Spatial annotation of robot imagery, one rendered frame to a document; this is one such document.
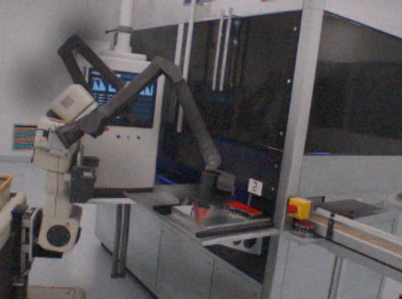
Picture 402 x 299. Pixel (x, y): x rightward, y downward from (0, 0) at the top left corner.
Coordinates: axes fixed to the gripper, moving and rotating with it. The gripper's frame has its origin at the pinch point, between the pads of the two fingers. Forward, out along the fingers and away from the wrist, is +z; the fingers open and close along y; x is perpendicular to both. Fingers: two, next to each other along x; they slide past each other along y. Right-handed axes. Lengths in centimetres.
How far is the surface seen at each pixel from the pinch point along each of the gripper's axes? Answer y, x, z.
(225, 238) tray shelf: 7.4, -10.5, 2.5
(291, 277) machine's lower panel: 52, -10, 19
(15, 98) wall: -3, 545, -4
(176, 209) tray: -0.5, 16.2, 0.5
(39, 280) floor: -15, 143, 96
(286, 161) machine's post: 31.1, -7.1, -31.3
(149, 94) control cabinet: 7, 87, -46
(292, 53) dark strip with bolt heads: 24, -1, -75
